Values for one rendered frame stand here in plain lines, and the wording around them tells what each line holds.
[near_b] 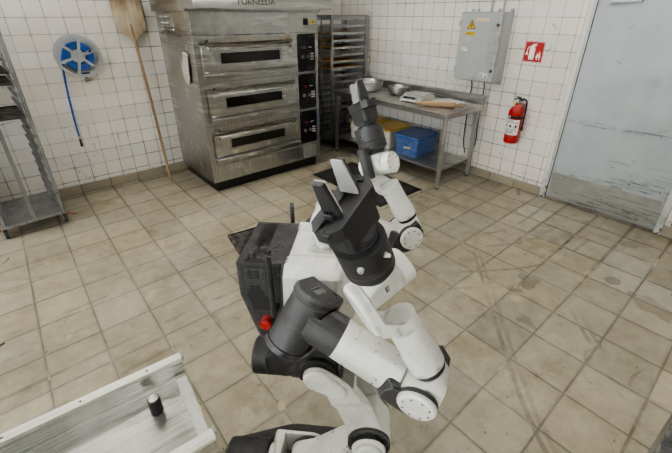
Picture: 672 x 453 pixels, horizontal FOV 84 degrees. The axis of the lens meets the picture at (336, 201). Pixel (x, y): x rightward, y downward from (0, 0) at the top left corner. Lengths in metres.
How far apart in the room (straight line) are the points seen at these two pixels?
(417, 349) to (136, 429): 0.82
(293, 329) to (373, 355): 0.17
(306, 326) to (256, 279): 0.23
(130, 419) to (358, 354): 0.72
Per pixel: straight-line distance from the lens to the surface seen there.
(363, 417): 1.39
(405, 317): 0.71
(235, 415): 2.26
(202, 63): 4.12
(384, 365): 0.82
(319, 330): 0.80
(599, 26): 4.44
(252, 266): 0.95
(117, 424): 1.31
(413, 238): 1.25
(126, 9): 4.94
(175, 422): 1.25
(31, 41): 4.85
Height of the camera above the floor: 1.83
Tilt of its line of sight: 26 degrees down
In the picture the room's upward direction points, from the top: straight up
